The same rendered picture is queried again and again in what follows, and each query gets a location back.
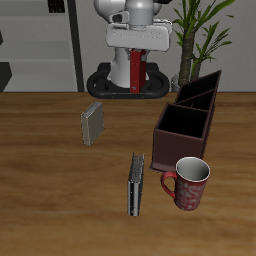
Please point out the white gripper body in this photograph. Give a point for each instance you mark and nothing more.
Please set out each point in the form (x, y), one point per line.
(140, 36)

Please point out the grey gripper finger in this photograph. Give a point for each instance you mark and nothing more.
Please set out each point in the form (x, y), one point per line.
(128, 51)
(144, 55)

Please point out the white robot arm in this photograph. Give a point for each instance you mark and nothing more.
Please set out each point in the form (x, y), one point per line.
(125, 71)

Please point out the grey book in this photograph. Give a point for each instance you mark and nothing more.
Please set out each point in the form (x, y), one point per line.
(93, 125)

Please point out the dark brown desk caddy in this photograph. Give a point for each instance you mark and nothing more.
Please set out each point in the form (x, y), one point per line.
(176, 146)

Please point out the black and white book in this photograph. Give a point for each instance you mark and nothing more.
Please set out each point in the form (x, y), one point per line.
(135, 193)

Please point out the green pot plant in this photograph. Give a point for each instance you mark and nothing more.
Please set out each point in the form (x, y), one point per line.
(187, 43)

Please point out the black box on shelf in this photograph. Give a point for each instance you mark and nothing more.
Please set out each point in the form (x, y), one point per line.
(56, 6)

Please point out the white shelf unit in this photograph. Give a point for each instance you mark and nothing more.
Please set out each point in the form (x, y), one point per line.
(36, 50)

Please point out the red patterned mug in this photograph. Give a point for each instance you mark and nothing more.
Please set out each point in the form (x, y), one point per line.
(188, 193)

